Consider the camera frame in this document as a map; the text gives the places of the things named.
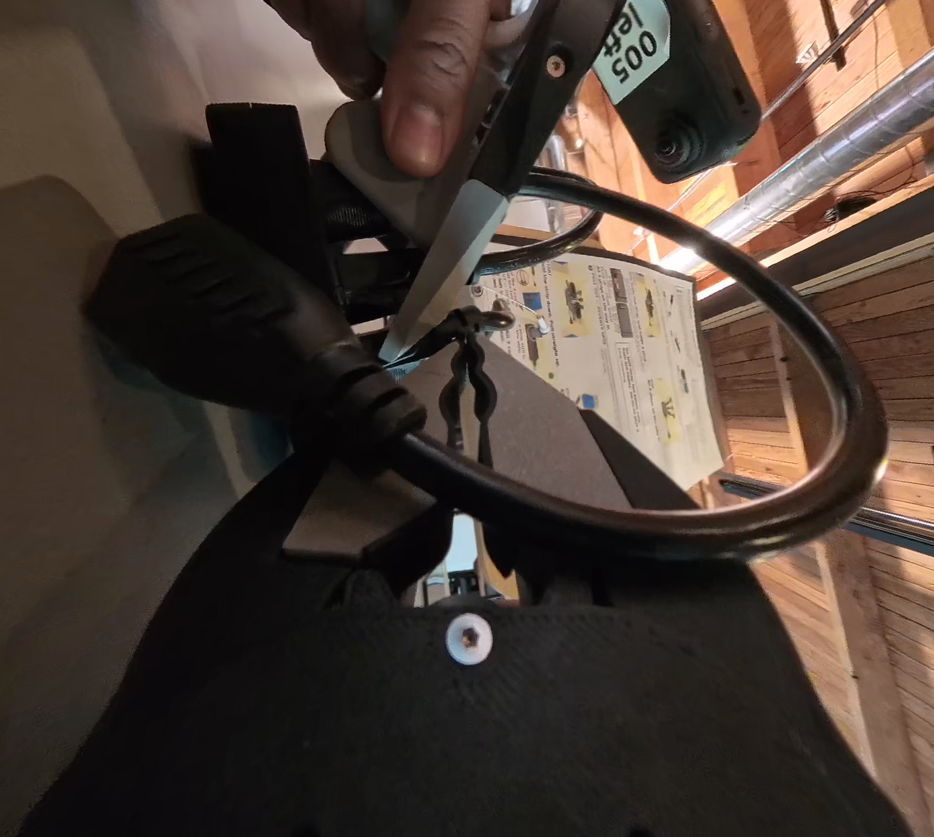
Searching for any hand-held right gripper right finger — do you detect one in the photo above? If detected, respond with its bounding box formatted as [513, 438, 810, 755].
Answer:
[467, 334, 701, 511]

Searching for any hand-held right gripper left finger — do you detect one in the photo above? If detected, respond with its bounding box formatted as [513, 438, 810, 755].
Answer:
[281, 341, 471, 591]

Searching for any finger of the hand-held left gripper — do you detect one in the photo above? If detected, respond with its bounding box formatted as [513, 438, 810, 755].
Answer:
[378, 180, 513, 365]

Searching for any thick black power cable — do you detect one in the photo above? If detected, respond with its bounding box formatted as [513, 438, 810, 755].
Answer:
[397, 167, 890, 564]

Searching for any black power strip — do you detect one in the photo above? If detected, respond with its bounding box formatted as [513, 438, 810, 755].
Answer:
[193, 100, 417, 331]

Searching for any black power plug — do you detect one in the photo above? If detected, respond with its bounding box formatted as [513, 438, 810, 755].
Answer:
[86, 213, 431, 481]

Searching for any person's left hand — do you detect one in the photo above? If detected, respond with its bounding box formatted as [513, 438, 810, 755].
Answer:
[263, 0, 530, 179]

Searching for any printed instruction sheet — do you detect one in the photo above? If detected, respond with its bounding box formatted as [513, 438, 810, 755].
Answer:
[474, 249, 729, 489]

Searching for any dark board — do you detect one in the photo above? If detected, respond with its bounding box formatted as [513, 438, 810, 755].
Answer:
[697, 184, 934, 323]

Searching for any metal rod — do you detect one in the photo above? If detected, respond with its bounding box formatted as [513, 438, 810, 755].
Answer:
[718, 474, 934, 546]

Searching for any silver ventilation duct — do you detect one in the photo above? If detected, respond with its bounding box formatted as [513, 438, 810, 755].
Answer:
[660, 49, 934, 269]

